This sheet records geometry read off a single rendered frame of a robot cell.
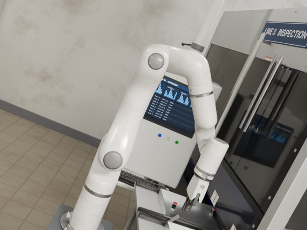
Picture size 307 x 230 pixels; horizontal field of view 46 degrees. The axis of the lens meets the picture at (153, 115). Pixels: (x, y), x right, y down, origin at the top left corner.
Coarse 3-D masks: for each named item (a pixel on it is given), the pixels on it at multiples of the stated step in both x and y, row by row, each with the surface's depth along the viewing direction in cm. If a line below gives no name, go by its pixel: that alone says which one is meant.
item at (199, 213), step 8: (160, 192) 201; (168, 192) 205; (160, 200) 196; (168, 200) 201; (176, 200) 206; (184, 200) 207; (168, 208) 192; (176, 208) 196; (192, 208) 205; (200, 208) 209; (208, 208) 210; (184, 216) 191; (192, 216) 195; (200, 216) 199; (208, 216) 203; (192, 224) 183; (200, 224) 183; (208, 224) 194; (216, 224) 198
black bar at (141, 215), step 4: (140, 216) 170; (144, 216) 170; (148, 216) 171; (152, 216) 173; (148, 220) 171; (152, 220) 171; (156, 220) 172; (160, 220) 172; (164, 220) 174; (160, 224) 172; (164, 224) 172
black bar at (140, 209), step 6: (138, 210) 176; (144, 210) 176; (150, 210) 178; (156, 216) 177; (162, 216) 178; (168, 216) 179; (174, 222) 179; (180, 222) 179; (186, 222) 181; (192, 228) 181; (198, 228) 181; (204, 228) 183
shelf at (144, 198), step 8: (136, 192) 195; (144, 192) 199; (152, 192) 203; (136, 200) 187; (144, 200) 190; (152, 200) 193; (136, 208) 181; (152, 208) 185; (160, 208) 189; (136, 216) 174; (144, 224) 167; (152, 224) 170
